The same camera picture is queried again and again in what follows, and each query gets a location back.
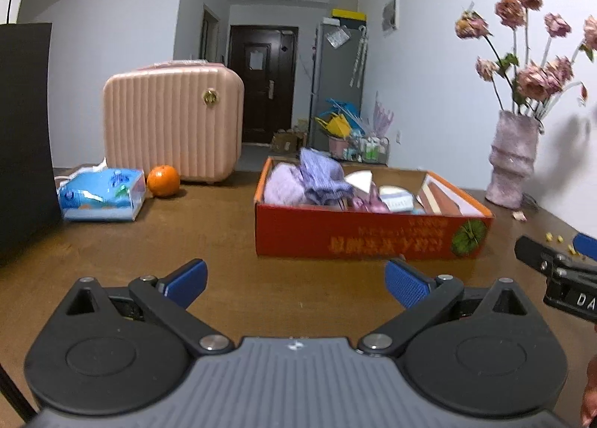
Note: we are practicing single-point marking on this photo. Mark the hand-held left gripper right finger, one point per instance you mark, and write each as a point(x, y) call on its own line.
point(405, 283)

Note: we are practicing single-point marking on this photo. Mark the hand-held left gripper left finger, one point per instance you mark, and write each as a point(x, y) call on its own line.
point(186, 281)

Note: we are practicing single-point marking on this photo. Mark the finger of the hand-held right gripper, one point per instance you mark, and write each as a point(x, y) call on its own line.
point(585, 245)
point(531, 250)

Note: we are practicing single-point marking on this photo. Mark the orange red cardboard box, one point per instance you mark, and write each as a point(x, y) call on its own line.
point(373, 236)

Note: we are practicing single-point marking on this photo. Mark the pink satin scrunchie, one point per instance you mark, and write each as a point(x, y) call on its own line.
point(368, 203)

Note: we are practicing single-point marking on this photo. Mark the light purple fluffy cloth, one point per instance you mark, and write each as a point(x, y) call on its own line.
point(284, 188)

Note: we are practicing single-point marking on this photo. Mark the purple knit cloth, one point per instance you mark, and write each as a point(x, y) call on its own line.
point(322, 171)

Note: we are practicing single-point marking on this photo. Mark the person's right hand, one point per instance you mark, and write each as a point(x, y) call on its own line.
point(591, 395)

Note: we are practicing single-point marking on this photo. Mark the yellow crumbs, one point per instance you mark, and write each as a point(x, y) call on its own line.
point(549, 236)

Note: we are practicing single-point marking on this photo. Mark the fallen dried petal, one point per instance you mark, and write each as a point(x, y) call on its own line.
point(519, 216)

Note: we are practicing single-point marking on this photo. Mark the pink textured vase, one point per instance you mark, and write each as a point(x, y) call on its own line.
point(510, 162)

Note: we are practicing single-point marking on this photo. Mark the orange fruit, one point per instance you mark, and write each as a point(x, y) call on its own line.
point(163, 181)

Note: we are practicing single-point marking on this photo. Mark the blue tissue pack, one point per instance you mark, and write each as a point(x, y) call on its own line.
point(98, 195)

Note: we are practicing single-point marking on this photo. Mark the pink bucket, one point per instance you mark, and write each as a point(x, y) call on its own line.
point(338, 147)

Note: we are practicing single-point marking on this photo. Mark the pink ribbed suitcase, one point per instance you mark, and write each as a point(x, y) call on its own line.
point(172, 129)

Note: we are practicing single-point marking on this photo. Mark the purple feather decoration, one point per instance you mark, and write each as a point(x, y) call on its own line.
point(383, 115)

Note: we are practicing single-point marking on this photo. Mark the small brown cardboard box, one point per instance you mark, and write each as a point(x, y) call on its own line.
point(285, 142)

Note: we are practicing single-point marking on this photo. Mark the dried pink rose bouquet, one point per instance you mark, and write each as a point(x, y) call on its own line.
point(531, 80)

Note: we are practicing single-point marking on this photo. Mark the blue folded rack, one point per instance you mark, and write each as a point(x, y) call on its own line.
point(343, 106)

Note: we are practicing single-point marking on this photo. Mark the dark brown door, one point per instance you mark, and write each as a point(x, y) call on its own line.
point(261, 101)

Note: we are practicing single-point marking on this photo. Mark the grey refrigerator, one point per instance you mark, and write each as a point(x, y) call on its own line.
point(331, 83)

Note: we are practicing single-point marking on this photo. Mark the black monitor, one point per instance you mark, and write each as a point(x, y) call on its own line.
point(23, 139)

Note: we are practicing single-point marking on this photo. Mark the white folded umbrella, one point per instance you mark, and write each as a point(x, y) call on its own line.
point(358, 57)

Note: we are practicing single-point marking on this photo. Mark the white paper door notice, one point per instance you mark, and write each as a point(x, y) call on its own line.
point(255, 59)

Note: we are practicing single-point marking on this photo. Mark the clear plastic bag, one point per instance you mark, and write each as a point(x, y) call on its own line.
point(337, 37)

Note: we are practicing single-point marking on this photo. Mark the white electrical panel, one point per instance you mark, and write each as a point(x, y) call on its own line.
point(391, 13)

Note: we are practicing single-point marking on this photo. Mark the yellow black box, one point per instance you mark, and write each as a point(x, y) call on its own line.
point(349, 14)

